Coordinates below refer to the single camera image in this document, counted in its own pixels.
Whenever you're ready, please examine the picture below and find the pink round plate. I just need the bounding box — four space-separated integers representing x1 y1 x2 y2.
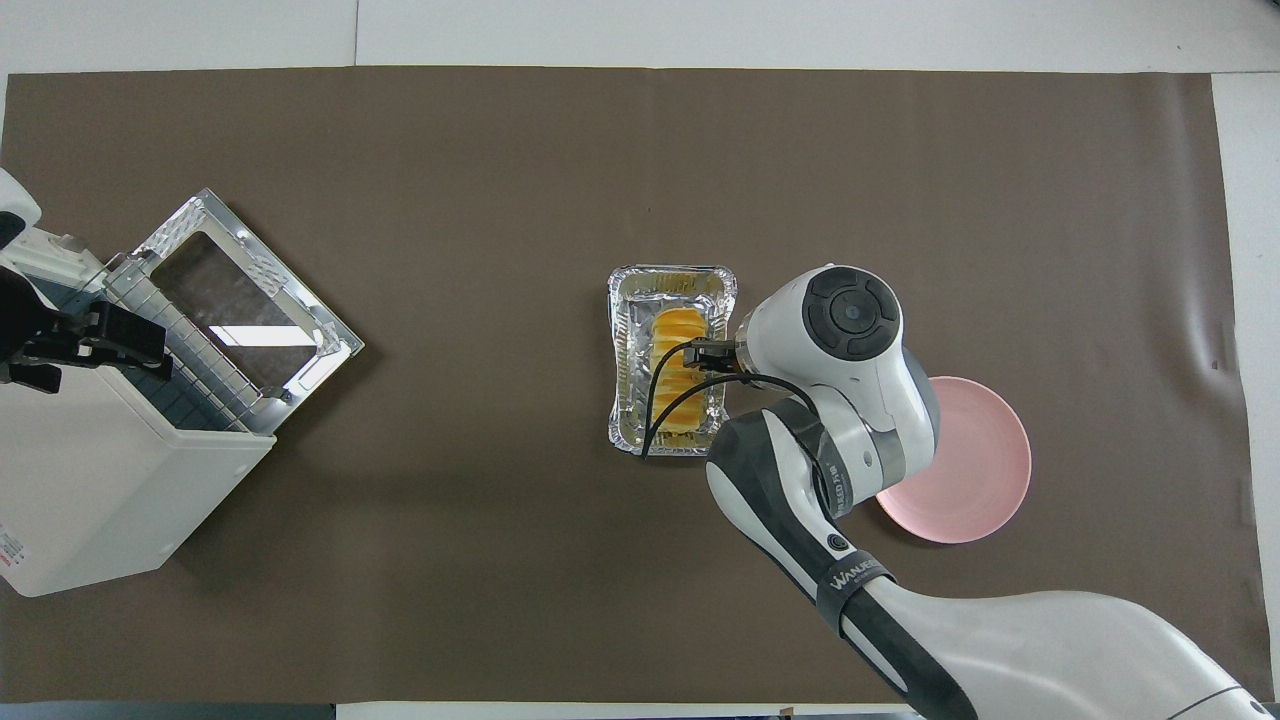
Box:
875 376 1032 545

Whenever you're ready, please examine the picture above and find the brown table mat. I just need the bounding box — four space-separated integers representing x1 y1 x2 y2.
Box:
0 66 1273 706

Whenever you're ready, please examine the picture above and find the aluminium foil tray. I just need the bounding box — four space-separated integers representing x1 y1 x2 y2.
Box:
607 264 739 458

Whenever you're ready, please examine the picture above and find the glass oven door, metal frame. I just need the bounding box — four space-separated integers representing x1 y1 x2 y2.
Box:
133 187 366 413

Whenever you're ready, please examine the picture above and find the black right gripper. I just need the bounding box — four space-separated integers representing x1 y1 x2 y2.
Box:
683 338 746 377

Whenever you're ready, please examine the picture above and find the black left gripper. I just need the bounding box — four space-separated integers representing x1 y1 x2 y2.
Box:
0 268 173 393

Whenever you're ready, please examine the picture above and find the white toaster oven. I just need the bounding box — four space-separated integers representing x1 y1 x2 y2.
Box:
0 228 278 599

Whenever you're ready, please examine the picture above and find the metal wire oven rack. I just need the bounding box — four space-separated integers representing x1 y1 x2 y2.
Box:
100 252 277 434

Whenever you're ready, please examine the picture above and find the yellow ridged bread roll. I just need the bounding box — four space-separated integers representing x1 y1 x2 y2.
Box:
648 308 714 447

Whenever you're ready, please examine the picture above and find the red white oven sticker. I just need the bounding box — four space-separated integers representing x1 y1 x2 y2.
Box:
0 520 31 587

